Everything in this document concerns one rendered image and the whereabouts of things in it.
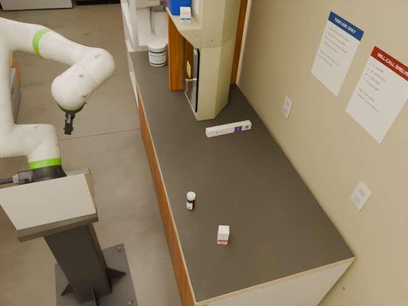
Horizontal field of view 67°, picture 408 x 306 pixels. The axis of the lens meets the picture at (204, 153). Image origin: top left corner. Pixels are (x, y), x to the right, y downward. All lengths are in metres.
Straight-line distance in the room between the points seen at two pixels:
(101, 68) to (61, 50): 0.22
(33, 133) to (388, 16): 1.37
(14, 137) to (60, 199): 0.30
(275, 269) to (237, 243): 0.18
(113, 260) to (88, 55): 1.63
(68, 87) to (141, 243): 1.63
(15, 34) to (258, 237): 1.25
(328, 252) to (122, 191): 1.83
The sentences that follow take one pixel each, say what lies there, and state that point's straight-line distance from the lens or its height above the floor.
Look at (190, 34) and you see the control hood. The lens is 1.62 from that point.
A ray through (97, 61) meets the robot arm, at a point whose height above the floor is 1.62.
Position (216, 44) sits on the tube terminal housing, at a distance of 1.68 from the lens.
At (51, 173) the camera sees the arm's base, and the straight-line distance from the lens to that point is 1.44.
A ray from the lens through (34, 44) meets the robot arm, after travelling 1.40.
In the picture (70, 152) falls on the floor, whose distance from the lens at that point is 3.23.
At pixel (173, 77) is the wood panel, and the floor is 1.04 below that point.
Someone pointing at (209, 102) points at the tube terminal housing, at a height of 1.07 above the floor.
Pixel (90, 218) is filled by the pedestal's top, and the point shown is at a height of 0.94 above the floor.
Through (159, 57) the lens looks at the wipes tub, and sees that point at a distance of 2.45.
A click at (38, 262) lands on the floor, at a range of 2.57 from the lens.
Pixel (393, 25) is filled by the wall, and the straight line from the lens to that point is 1.23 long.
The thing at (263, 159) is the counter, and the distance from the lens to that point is 1.72.
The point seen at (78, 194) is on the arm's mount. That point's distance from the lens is 1.37.
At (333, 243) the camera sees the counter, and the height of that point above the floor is 0.94.
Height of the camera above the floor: 2.11
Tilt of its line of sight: 44 degrees down
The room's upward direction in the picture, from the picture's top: 4 degrees clockwise
